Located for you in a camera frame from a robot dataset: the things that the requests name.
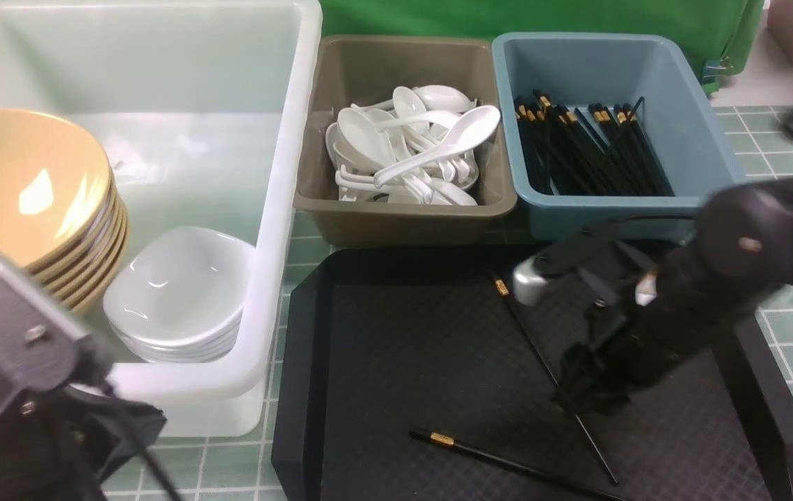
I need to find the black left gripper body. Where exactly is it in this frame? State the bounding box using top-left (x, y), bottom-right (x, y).
top-left (0, 389), bottom-right (138, 500)

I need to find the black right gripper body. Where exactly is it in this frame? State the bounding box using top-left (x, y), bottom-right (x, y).
top-left (589, 250), bottom-right (724, 390)

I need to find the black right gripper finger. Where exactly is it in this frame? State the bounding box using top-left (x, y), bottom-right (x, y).
top-left (559, 344), bottom-right (631, 416)

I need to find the black chopstick gold band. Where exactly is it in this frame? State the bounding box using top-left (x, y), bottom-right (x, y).
top-left (408, 425), bottom-right (626, 500)

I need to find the white ceramic soup spoon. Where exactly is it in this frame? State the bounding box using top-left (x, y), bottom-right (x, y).
top-left (374, 105), bottom-right (502, 188)

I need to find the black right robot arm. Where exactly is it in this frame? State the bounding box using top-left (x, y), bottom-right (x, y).
top-left (534, 177), bottom-right (793, 415)

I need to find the black serving tray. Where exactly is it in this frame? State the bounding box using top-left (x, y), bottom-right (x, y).
top-left (271, 245), bottom-right (793, 500)

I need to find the stack of white dishes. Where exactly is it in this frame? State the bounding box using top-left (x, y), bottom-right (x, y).
top-left (103, 226), bottom-right (256, 363)

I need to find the pile of black chopsticks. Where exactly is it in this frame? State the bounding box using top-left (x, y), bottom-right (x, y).
top-left (513, 89), bottom-right (674, 197)

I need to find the stack of yellow bowls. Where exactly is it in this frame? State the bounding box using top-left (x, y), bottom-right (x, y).
top-left (0, 110), bottom-right (129, 317)

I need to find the blue plastic bin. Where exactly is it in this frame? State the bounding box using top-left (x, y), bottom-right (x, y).
top-left (492, 32), bottom-right (746, 241)

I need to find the pile of white spoons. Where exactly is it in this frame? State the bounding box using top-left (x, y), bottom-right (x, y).
top-left (324, 83), bottom-right (480, 205)

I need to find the large translucent white tub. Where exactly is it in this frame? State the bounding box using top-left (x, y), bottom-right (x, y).
top-left (0, 1), bottom-right (323, 437)

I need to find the olive brown plastic bin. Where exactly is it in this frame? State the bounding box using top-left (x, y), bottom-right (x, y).
top-left (294, 35), bottom-right (518, 248)

